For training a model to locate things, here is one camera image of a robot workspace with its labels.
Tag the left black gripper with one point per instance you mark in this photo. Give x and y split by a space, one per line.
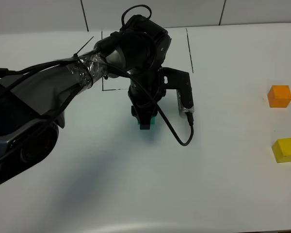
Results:
142 108

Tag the yellow block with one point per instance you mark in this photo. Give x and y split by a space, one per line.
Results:
282 150

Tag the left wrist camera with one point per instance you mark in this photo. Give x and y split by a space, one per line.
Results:
173 79

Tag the teal block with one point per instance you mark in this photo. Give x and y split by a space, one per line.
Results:
152 122

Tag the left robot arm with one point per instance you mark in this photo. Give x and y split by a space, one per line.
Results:
33 100

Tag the orange block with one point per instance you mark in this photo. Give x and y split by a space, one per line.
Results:
279 96

